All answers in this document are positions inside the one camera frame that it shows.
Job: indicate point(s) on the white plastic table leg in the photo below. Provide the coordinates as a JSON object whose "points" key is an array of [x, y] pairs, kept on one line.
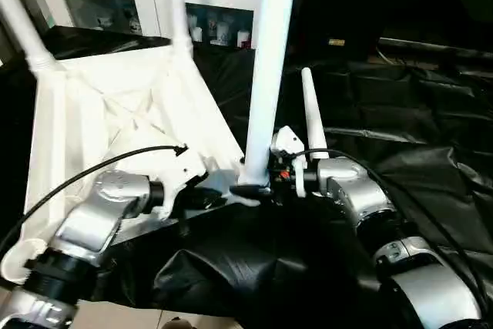
{"points": [[269, 59], [23, 28], [312, 113], [177, 5]]}

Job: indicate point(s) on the white plastic table top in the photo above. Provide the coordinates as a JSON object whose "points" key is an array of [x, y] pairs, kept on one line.
{"points": [[100, 113]]}

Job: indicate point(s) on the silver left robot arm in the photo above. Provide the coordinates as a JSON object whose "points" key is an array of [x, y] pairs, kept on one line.
{"points": [[92, 221]]}

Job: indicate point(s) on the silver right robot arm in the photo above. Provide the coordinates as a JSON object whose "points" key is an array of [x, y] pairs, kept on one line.
{"points": [[354, 190]]}

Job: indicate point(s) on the black plastic mat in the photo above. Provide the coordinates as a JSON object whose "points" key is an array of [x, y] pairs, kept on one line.
{"points": [[308, 267]]}

